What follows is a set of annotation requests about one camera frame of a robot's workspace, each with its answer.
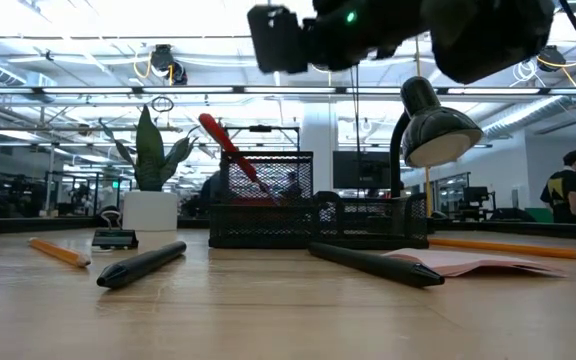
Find red-handled scissors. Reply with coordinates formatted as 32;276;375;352
197;112;282;207

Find orange pencil pink eraser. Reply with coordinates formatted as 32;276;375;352
427;236;576;261
27;236;93;270

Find black mesh desk organizer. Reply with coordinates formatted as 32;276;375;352
207;150;431;252

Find black gooseneck desk lamp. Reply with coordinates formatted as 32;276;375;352
389;75;486;199

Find black monitor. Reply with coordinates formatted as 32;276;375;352
332;150;392;191

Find distant person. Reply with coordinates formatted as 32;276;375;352
198;169;225;217

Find green snake plant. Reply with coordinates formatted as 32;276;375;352
98;103;200;193

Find pink sticky note pad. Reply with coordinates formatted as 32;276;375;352
382;247;569;279

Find white plant pot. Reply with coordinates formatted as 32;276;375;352
121;190;180;233

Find black binder clip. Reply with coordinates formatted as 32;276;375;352
90;209;140;252

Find black ceiling cord reel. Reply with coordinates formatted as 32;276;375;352
148;43;190;87
536;44;568;74

